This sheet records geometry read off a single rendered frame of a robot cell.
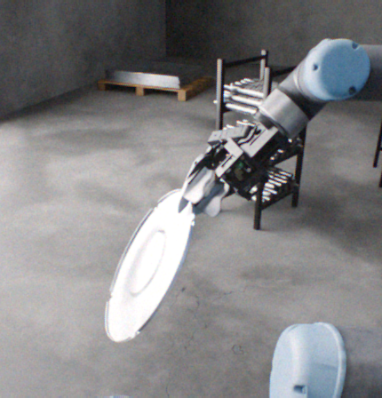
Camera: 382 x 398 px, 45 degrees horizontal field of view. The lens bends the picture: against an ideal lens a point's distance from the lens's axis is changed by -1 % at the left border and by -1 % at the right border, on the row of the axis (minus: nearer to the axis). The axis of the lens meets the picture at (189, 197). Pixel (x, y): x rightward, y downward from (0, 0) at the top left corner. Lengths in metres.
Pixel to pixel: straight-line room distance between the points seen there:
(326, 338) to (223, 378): 1.41
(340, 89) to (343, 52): 0.04
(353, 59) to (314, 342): 0.34
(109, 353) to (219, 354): 0.45
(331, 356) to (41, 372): 1.61
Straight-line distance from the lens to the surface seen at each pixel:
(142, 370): 1.93
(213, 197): 0.78
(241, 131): 0.77
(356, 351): 0.50
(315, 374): 0.49
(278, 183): 2.74
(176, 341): 2.03
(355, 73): 0.62
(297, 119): 0.73
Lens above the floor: 1.43
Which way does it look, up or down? 27 degrees down
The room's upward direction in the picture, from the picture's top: straight up
